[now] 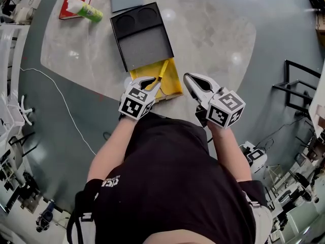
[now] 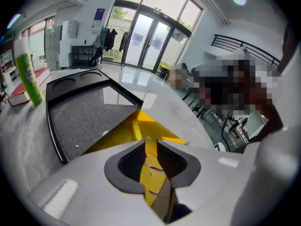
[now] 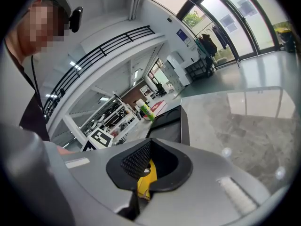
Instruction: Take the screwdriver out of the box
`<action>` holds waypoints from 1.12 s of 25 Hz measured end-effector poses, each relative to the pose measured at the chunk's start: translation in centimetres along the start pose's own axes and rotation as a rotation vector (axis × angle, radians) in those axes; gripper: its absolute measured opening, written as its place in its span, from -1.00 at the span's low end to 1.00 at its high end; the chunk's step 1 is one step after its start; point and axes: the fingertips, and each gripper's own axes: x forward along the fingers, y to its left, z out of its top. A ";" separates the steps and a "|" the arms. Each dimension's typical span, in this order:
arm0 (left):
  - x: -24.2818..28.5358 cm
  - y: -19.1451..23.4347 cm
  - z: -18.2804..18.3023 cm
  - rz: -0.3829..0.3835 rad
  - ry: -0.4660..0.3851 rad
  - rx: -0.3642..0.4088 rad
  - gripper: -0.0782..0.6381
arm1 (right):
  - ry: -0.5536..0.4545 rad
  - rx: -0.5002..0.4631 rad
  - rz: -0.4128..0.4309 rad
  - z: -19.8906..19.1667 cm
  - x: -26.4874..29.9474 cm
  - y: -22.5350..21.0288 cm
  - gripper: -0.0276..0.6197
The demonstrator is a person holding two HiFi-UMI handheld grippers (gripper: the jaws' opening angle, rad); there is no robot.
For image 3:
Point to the black head camera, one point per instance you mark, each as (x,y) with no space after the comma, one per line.
(76,19)

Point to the white locker cabinet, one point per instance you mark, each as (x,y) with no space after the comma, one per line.
(179,69)

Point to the coat rack with clothes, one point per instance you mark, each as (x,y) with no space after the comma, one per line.
(208,48)

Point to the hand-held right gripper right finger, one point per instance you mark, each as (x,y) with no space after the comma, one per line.
(207,182)

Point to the black office chair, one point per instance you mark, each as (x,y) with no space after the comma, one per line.
(160,88)

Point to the bin with yellow lid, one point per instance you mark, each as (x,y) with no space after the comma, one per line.
(287,40)

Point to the person's head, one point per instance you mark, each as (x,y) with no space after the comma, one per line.
(40,27)

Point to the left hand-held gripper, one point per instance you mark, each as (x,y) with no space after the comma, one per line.
(100,138)

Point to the green and white bottle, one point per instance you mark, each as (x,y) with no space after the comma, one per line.
(146,109)

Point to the yellow screwdriver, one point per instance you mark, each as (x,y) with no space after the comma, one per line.
(147,181)

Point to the black box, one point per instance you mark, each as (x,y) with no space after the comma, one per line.
(169,129)

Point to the white shelving unit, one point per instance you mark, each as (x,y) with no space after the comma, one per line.
(113,119)

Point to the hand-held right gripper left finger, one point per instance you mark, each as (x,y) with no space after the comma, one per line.
(94,171)

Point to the black balcony railing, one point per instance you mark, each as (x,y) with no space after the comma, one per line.
(94,55)

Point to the black shelf cart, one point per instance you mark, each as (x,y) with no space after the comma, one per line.
(200,68)

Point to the blue wall poster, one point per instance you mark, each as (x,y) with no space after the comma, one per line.
(181,34)

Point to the person's torso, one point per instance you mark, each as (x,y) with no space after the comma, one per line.
(18,98)

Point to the red and white box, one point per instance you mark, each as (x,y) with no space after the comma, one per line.
(158,105)

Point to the person's left forearm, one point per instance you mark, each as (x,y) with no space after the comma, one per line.
(64,151)

